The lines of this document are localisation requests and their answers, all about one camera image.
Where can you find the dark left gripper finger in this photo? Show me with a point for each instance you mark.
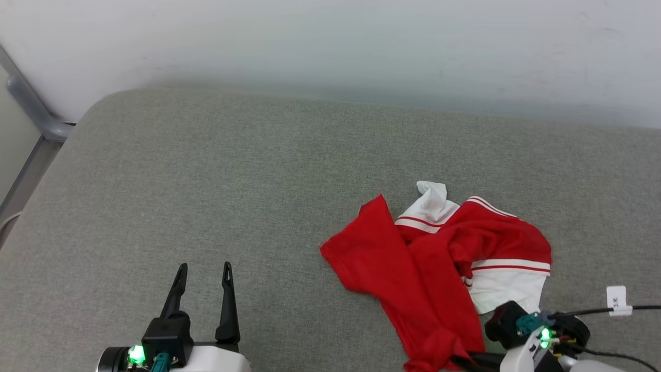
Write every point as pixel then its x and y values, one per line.
pixel 228 310
pixel 175 294

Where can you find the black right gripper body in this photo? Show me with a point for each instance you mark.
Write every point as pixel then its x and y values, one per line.
pixel 573 330

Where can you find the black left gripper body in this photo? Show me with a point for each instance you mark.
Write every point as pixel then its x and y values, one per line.
pixel 116 360

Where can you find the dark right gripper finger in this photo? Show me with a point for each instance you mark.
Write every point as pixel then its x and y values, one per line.
pixel 477 360

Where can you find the red white basketball jersey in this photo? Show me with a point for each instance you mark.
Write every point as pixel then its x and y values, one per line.
pixel 413 268

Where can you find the grey fabric sofa seat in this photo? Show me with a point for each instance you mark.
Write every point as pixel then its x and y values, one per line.
pixel 206 196

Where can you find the left camera on white bracket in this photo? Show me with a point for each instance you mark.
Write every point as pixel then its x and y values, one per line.
pixel 168 333

